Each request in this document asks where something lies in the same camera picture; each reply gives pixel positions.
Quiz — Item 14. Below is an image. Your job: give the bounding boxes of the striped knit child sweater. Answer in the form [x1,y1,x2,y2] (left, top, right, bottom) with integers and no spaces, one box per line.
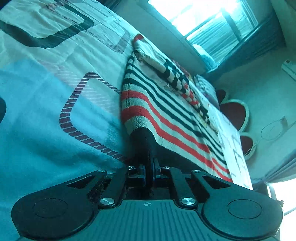
[121,34,232,182]

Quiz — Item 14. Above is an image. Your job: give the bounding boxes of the striped grey pillow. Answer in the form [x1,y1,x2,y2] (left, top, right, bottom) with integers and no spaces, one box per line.
[194,75,220,109]

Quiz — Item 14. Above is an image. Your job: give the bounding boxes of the red scalloped headboard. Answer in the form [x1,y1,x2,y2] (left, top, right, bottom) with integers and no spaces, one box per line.
[216,89,257,161]

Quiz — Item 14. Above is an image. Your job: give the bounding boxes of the white quilt on sill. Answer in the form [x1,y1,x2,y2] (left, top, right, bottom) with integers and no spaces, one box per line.
[193,44,216,70]

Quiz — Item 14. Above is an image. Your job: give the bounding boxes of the right teal curtain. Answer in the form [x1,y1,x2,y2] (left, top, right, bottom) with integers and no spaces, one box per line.
[251,150,296,190]

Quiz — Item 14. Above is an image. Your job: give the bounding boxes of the patterned bed sheet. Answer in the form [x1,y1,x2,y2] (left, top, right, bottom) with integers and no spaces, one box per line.
[1,1,253,240]

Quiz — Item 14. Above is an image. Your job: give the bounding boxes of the white air conditioner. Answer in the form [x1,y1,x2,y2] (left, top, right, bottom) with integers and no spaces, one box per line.
[281,59,296,81]

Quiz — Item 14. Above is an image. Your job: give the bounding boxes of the white wall cable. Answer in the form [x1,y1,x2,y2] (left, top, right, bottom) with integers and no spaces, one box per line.
[242,115,291,156]

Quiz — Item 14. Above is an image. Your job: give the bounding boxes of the window with frame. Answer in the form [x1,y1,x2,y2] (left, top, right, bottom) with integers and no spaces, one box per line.
[147,1,285,81]

